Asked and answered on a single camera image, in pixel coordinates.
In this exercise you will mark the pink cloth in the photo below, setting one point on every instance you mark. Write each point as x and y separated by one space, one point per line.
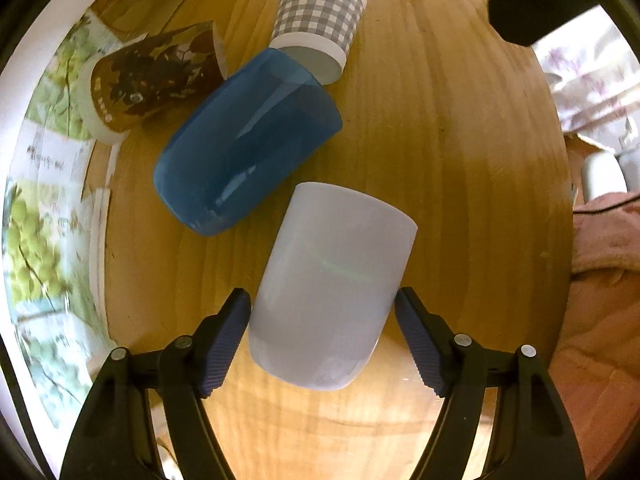
595 364

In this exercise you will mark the white translucent plastic cup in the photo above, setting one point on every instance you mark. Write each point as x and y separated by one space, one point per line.
328 286

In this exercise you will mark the brown floral paper cup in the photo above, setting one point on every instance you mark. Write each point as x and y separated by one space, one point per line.
116 92

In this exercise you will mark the grey checkered paper cup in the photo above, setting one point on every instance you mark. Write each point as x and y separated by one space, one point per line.
317 34

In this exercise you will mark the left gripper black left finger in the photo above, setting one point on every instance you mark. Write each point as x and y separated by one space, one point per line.
114 438

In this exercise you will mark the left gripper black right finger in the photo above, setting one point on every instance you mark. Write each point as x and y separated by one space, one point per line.
532 436

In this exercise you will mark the blue plastic cup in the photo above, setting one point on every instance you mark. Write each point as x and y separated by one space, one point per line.
243 141

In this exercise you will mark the floral white cloth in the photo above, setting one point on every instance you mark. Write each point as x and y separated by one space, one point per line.
593 77

